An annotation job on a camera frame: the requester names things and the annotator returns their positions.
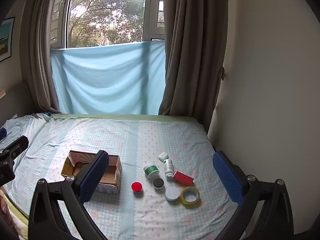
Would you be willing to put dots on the white pill bottle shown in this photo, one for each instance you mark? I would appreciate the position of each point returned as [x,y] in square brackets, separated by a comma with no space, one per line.
[168,167]

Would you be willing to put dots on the white lid jar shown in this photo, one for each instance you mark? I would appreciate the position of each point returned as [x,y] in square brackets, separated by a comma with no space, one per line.
[172,193]

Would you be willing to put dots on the cardboard box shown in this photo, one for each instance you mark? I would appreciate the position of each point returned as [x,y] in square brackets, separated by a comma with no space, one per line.
[113,171]

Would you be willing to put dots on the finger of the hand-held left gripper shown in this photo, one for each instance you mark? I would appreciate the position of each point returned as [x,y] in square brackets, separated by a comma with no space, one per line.
[17,145]
[2,133]

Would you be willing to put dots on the light blue hanging cloth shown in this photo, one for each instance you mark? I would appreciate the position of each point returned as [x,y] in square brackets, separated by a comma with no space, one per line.
[107,80]

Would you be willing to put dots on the curtain tieback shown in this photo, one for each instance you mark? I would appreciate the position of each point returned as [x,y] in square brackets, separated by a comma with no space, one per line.
[222,73]

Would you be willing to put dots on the green label white jar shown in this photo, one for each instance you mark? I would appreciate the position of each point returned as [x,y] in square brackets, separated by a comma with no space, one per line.
[150,170]

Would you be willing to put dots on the brown curtain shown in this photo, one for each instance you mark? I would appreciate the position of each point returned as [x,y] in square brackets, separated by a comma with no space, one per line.
[190,55]
[37,55]

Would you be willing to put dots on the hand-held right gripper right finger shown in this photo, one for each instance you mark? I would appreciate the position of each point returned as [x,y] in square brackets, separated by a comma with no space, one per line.
[227,177]

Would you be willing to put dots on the grey headboard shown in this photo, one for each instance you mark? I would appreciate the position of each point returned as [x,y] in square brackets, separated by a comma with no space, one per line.
[17,105]

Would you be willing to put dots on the window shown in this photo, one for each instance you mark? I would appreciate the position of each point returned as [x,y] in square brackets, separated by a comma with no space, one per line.
[105,12]

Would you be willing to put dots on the red lid jar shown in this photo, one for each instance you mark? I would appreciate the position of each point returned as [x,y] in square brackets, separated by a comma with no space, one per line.
[137,187]

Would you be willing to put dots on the framed wall picture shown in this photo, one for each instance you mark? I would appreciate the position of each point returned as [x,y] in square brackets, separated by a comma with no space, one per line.
[6,40]

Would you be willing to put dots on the red carton box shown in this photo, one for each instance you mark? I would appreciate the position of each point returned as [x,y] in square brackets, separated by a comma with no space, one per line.
[183,178]

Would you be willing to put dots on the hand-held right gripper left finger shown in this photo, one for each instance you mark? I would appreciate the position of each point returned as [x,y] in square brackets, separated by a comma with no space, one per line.
[93,177]

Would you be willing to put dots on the yellow tape roll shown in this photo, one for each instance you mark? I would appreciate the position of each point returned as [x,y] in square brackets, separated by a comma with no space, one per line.
[186,203]

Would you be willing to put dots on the small black jar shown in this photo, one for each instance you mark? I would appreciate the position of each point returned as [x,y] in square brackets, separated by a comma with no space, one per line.
[158,183]

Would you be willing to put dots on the white earbud case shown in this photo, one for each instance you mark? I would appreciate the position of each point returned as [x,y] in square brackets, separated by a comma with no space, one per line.
[162,156]

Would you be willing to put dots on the floral checked bed sheet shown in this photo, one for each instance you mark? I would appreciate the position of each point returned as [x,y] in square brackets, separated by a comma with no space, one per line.
[140,142]

